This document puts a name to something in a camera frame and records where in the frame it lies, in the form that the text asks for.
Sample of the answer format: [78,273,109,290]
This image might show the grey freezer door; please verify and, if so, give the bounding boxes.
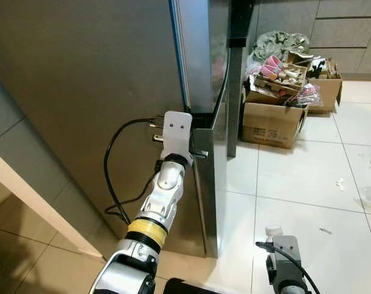
[169,0,232,115]

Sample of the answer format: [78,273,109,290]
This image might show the brown tray of cardboard pieces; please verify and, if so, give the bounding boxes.
[251,56,310,100]

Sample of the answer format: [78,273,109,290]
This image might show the grey two-door fridge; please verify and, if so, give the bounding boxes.
[0,0,220,259]

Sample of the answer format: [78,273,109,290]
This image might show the printed cardboard box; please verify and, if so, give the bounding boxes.
[241,91,308,150]

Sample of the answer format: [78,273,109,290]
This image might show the clear bottle white cap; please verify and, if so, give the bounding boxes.
[265,225,283,239]

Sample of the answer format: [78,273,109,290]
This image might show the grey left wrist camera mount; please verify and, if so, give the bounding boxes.
[160,111,194,162]

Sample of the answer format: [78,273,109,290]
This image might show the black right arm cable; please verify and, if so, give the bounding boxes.
[255,240,321,294]

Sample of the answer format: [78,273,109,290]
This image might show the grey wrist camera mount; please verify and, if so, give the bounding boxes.
[268,235,302,286]
[160,111,194,162]

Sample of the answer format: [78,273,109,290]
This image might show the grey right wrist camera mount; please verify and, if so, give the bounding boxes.
[268,235,302,286]

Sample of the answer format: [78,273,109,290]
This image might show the plain cardboard box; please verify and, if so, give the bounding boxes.
[306,60,344,115]

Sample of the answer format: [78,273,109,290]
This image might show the grey-green cloth bag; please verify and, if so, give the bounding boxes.
[253,31,311,62]

